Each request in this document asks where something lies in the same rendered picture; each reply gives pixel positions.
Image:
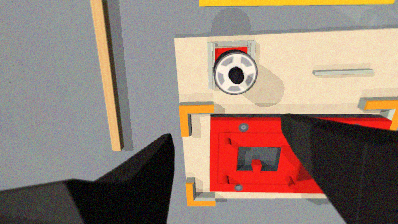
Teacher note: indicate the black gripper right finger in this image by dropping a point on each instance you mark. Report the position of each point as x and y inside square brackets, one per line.
[355, 166]

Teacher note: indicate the yellow rectangular outline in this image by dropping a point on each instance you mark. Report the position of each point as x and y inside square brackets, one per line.
[287, 2]

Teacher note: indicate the black wheel with white hub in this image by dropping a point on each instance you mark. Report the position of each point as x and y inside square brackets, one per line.
[228, 60]

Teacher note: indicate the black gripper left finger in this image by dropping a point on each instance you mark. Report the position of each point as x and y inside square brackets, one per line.
[138, 191]

